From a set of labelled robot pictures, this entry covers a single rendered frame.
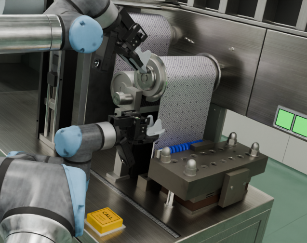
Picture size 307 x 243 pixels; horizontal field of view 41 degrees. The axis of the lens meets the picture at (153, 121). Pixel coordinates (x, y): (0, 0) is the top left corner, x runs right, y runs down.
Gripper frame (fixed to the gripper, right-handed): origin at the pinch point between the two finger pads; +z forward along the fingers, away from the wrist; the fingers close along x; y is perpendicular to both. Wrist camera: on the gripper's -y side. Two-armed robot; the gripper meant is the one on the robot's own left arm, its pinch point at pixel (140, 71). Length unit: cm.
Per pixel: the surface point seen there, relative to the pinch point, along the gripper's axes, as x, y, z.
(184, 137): -6.1, -4.9, 27.8
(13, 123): 59, -36, 15
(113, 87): 16.7, -5.2, 9.8
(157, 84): -5.0, -0.1, 4.3
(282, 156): 80, 83, 281
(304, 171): 56, 80, 284
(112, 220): -18.5, -38.7, 7.8
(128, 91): 4.6, -5.6, 5.3
